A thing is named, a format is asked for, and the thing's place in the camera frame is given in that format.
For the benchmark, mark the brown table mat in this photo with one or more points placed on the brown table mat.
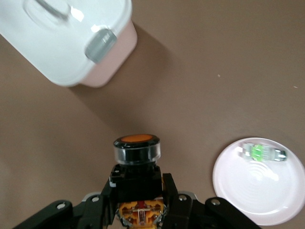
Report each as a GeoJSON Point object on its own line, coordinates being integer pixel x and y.
{"type": "Point", "coordinates": [214, 47]}

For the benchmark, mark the pink round plate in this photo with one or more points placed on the pink round plate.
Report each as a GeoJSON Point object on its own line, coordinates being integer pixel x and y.
{"type": "Point", "coordinates": [252, 195]}

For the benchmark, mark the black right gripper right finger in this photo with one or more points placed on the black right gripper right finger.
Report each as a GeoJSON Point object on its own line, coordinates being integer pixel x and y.
{"type": "Point", "coordinates": [181, 214]}

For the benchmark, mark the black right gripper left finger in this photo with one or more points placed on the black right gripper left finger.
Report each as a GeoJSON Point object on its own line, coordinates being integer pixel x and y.
{"type": "Point", "coordinates": [95, 214]}

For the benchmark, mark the white lidded pink storage box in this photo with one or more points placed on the white lidded pink storage box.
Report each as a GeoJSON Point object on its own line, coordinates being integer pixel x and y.
{"type": "Point", "coordinates": [47, 43]}

